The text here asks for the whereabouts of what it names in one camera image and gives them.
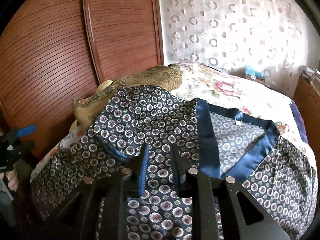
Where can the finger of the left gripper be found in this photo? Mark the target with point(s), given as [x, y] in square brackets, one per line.
[25, 131]

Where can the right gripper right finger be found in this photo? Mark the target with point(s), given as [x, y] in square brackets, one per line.
[242, 217]

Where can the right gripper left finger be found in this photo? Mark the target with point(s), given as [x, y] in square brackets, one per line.
[97, 209]

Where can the navy patterned pajama garment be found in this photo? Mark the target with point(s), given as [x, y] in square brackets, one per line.
[217, 141]

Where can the person's left hand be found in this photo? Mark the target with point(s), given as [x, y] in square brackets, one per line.
[11, 176]

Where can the orange fruit print towel blanket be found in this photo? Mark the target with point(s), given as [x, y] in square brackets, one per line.
[67, 143]

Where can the yellow cushion with dark print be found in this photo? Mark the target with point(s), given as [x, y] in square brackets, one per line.
[104, 85]

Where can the brown wooden wardrobe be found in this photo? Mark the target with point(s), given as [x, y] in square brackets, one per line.
[54, 51]

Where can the navy blue blanket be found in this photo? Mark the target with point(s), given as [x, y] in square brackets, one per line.
[299, 121]

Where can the brown wooden desk cabinet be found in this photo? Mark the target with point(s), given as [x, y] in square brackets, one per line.
[307, 101]

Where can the floral pink bed sheet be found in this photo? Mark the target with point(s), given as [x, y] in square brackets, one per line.
[250, 97]

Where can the stack of books and papers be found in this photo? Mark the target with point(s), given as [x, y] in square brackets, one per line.
[311, 77]

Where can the circle patterned sheer curtain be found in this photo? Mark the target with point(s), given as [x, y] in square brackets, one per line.
[231, 35]

